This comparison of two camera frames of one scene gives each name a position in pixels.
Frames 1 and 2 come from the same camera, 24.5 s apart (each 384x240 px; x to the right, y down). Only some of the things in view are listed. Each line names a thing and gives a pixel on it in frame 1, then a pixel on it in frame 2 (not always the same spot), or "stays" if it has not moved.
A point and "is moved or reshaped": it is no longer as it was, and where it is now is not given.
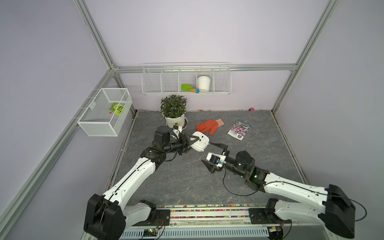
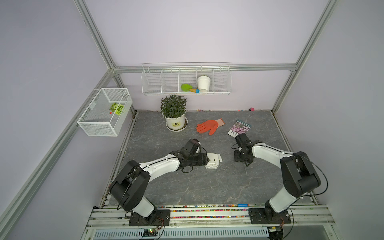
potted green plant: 173,108 stays
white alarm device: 202,143 is moved or reshaped
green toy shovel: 186,87 stays
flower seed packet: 239,130 stays
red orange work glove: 211,125 stays
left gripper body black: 175,145 → 197,159
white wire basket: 104,116 stays
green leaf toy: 119,109 stays
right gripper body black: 230,165 → 239,156
